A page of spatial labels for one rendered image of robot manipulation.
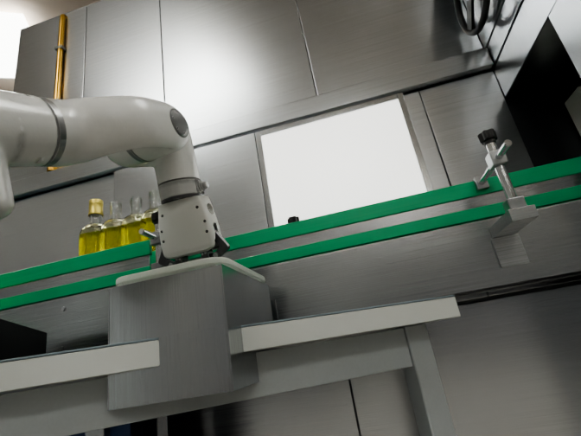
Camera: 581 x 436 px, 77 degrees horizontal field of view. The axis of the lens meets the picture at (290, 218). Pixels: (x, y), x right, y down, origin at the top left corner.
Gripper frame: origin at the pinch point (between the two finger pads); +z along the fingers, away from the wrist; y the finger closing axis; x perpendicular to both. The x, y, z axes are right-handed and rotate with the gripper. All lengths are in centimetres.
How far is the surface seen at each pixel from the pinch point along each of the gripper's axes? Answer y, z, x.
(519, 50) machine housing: -75, -35, -30
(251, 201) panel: -2.8, -17.2, -35.7
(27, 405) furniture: 15.0, 9.3, 22.1
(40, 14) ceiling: 152, -204, -157
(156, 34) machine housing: 25, -89, -59
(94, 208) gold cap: 35.4, -23.7, -23.1
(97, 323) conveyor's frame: 22.7, 3.4, -1.4
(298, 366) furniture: -16.0, 14.9, 7.1
